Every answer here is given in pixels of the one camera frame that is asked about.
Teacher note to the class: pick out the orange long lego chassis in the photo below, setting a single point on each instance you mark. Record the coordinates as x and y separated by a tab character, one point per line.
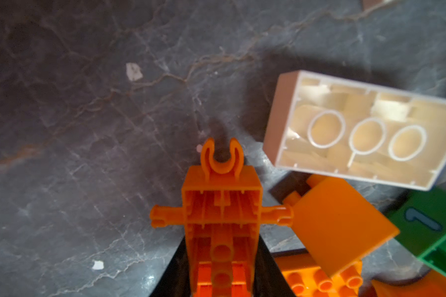
221	213

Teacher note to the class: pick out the small orange lego brick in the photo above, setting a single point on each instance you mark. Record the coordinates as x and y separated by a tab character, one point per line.
336	224

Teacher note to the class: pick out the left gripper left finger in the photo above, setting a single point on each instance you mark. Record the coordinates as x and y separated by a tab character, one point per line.
175	281

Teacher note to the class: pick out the orange flat 2x4 lego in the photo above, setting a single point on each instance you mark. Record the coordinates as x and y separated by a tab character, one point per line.
307	279

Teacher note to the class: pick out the white 2x4 lego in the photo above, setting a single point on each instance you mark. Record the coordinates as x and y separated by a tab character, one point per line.
353	130

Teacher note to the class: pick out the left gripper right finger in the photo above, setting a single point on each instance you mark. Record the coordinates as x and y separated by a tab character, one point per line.
268	280

